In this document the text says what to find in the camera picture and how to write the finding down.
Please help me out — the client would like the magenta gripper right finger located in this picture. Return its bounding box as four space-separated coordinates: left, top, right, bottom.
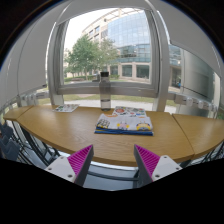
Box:
134 145 181 187

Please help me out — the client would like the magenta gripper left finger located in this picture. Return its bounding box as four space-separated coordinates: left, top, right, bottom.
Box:
46 145 94 186

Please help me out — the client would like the folded patterned towel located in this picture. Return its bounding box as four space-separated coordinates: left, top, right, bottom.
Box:
95 114 153 136

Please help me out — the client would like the wooden curved table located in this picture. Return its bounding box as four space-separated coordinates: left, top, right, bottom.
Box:
17 105 194 166

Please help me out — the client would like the wooden right side table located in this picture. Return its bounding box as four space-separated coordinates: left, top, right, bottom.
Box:
171 113 224 160

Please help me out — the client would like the large sticker sheet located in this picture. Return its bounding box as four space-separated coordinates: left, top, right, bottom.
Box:
113 106 146 117

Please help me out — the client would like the small sticker sheet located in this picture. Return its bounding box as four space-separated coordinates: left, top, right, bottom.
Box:
53 104 79 112

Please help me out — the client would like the grey chair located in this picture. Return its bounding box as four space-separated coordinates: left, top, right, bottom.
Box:
0 123 20 161

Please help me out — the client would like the wooden left side table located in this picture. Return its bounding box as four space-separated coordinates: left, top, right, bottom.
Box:
3 106 31 121

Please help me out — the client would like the clear water bottle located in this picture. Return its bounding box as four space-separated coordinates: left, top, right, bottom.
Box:
99 72 111 111

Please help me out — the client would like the white window frame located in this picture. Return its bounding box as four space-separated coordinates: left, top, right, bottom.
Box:
47 0 169 112

